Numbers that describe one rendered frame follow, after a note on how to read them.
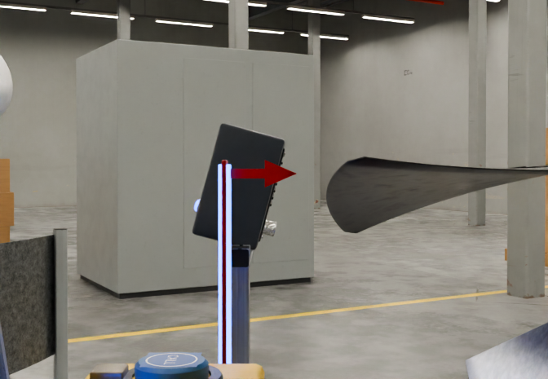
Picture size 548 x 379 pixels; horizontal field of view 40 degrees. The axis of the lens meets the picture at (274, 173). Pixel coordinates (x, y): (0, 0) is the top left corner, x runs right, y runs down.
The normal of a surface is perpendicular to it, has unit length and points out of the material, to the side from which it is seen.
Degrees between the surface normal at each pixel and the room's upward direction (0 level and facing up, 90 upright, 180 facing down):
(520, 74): 90
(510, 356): 55
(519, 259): 90
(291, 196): 90
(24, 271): 90
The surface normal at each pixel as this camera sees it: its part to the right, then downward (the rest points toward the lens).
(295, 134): 0.48, 0.01
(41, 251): 0.97, 0.00
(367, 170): -0.03, 0.97
